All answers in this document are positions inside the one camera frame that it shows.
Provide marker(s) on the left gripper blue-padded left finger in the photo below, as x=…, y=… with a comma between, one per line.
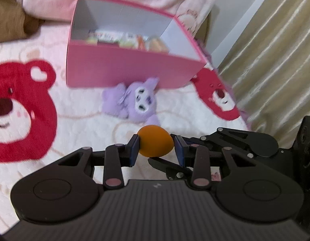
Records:
x=116, y=157

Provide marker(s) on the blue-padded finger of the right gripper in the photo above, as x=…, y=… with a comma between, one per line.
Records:
x=258, y=144
x=172, y=170

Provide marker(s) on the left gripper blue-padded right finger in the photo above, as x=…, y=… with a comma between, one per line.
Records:
x=197, y=157

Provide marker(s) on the orange ball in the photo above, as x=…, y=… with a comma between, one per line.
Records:
x=154, y=141

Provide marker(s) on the purple plush toy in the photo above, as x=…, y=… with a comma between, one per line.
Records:
x=136, y=102

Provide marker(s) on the white blanket with red bears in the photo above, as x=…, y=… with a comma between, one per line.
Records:
x=80, y=119

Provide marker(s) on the beige striped curtain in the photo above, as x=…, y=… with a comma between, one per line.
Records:
x=268, y=69

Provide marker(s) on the pink cardboard box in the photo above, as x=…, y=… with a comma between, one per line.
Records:
x=106, y=65

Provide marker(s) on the white orange packet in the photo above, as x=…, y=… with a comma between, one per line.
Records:
x=133, y=41

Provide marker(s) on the blue white tissue pack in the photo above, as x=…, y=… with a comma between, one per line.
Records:
x=155, y=44

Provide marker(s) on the white tissue pack red print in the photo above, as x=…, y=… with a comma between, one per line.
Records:
x=98, y=36

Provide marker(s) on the brown pillow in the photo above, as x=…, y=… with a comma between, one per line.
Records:
x=15, y=23

